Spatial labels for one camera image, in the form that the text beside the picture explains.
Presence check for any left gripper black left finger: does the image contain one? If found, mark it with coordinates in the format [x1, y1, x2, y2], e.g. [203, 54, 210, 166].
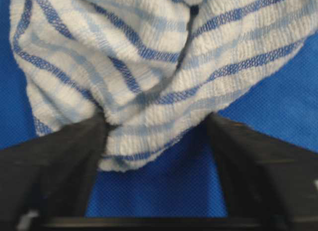
[0, 113, 107, 231]

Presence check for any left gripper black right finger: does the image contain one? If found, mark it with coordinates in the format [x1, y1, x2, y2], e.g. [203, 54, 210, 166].
[206, 113, 318, 231]

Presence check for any white blue-striped towel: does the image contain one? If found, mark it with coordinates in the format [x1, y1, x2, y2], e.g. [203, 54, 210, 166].
[10, 0, 318, 171]

